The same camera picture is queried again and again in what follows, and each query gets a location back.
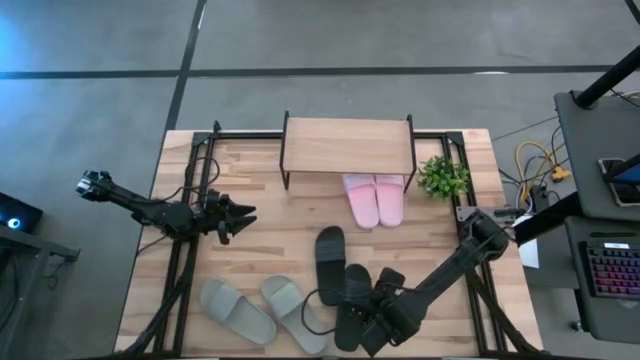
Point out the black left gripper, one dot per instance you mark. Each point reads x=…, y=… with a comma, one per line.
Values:
x=216, y=215

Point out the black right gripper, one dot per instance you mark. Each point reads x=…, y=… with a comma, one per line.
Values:
x=385, y=327

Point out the black slide sandal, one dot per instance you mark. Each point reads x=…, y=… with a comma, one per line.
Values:
x=356, y=282
x=330, y=260

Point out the grey slide sandal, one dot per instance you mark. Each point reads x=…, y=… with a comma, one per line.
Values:
x=290, y=310
x=235, y=312

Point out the pink slide sandal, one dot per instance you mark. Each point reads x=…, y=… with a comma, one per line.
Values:
x=362, y=205
x=391, y=202

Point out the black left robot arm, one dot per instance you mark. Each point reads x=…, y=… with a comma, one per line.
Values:
x=165, y=215

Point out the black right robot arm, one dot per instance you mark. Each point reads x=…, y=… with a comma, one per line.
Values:
x=450, y=270

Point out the white paper sheet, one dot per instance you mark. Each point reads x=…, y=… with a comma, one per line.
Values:
x=529, y=255

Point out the green plant in white pot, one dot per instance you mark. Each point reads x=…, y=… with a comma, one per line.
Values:
x=444, y=176

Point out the grey metal stand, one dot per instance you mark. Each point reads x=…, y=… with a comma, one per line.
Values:
x=30, y=247

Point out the black device with blue light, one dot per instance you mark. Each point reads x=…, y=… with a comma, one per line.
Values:
x=17, y=215

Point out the grey keyboard desk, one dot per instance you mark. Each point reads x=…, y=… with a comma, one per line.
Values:
x=607, y=320

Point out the backlit computer keyboard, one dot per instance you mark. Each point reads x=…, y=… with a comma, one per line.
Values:
x=615, y=272

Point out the grey side desk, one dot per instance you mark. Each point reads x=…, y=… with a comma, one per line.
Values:
x=590, y=150

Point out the black smartphone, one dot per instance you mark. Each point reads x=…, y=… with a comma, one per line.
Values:
x=622, y=192

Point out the black pole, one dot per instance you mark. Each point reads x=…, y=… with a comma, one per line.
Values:
x=607, y=80

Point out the black metal rig frame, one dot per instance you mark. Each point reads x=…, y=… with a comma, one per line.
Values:
x=177, y=280

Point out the wooden shelf with black frame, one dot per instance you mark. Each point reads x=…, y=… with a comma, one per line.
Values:
x=345, y=145

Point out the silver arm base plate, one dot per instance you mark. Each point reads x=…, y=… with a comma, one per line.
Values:
x=465, y=212

